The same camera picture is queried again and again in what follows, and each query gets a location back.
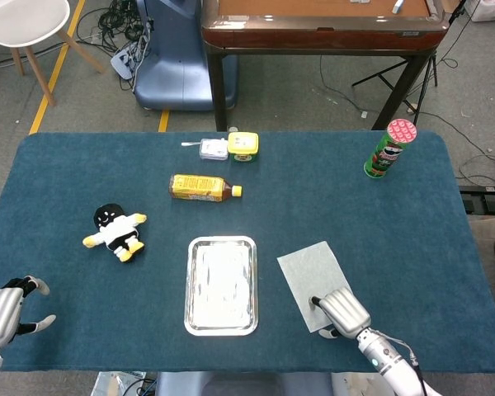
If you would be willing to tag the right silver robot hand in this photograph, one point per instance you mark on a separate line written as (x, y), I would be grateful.
(344, 311)

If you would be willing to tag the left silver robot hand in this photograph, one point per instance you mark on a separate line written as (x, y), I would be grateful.
(0, 309)

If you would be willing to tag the white paper sheet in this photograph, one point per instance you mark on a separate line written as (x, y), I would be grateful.
(309, 272)

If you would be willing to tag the stainless steel tray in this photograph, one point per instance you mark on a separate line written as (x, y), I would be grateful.
(220, 288)

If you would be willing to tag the clear plastic bag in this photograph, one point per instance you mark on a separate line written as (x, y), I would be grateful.
(111, 383)

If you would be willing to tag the blue grey robot body base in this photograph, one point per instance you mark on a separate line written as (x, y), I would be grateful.
(231, 385)

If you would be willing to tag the black white yellow plush doll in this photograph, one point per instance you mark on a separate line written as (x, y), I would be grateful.
(115, 231)

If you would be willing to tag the green Pringles can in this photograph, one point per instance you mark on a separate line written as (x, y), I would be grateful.
(383, 158)

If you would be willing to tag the beige padded seat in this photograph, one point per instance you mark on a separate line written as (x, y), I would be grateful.
(486, 239)

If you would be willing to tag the tea bottle with yellow label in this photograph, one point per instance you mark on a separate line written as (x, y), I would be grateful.
(196, 187)

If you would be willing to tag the green jar with yellow lid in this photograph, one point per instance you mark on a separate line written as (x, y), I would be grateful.
(242, 144)

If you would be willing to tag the small clear purple box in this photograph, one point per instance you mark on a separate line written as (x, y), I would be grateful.
(213, 149)

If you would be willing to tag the small white plastic spoon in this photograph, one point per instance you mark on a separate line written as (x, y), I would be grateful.
(189, 144)

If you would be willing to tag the brown mahjong table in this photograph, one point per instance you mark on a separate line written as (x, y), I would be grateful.
(313, 37)

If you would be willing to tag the white power strip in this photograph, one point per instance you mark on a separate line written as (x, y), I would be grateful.
(123, 62)

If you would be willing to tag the white chair with wooden legs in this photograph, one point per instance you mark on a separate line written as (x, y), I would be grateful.
(20, 20)

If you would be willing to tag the flat white mahjong tile pair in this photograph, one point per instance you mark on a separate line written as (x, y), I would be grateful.
(359, 1)

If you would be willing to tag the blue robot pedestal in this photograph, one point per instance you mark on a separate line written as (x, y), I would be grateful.
(177, 70)

